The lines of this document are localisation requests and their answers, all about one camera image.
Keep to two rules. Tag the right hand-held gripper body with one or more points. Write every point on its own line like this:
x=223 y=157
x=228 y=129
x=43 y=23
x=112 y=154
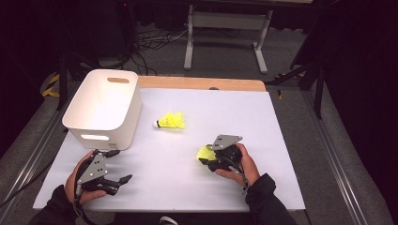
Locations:
x=226 y=156

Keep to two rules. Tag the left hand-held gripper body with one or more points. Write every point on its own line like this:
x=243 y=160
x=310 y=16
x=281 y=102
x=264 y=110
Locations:
x=95 y=170

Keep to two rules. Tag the person's right hand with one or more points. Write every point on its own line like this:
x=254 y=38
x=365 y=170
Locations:
x=250 y=170

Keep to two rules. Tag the person's left hand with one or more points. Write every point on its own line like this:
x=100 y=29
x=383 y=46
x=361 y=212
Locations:
x=72 y=190

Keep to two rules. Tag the white table mat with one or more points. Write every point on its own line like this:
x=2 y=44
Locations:
x=203 y=106

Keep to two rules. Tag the white plastic bin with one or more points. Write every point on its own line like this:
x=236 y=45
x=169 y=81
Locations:
x=103 y=103

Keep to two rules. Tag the white shoe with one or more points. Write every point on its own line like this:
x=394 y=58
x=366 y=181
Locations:
x=168 y=220

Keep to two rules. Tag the wooden table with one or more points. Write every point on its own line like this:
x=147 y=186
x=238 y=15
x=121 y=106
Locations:
x=200 y=83

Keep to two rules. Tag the black tripod stand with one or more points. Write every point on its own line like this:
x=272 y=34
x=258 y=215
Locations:
x=60 y=87
x=319 y=93

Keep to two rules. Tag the black curtain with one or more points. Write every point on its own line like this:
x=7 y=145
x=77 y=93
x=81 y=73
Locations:
x=366 y=78
x=18 y=62

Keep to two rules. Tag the black device with red light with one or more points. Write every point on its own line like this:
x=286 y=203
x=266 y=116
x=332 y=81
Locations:
x=126 y=18

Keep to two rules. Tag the grey metal floor rail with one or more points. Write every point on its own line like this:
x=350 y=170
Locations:
x=31 y=159
x=338 y=175

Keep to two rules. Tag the grey metal desk frame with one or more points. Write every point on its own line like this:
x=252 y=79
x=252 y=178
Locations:
x=228 y=20

